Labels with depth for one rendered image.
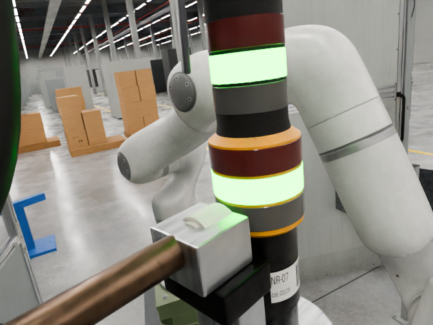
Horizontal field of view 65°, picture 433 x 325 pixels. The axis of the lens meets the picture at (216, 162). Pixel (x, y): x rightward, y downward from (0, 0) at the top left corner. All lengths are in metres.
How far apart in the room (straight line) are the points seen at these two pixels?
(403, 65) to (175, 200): 1.91
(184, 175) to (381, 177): 0.58
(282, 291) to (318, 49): 0.29
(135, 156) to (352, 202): 0.52
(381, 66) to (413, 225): 2.01
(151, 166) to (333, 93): 0.49
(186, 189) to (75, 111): 6.92
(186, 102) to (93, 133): 7.33
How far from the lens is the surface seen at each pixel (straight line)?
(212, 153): 0.15
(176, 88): 0.50
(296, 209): 0.16
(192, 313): 0.98
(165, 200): 0.88
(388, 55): 2.41
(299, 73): 0.41
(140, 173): 0.81
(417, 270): 0.56
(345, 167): 0.41
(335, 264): 2.66
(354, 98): 0.40
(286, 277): 0.18
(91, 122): 7.77
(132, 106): 8.34
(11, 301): 1.60
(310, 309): 0.23
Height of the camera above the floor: 1.60
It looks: 17 degrees down
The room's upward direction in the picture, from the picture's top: 7 degrees counter-clockwise
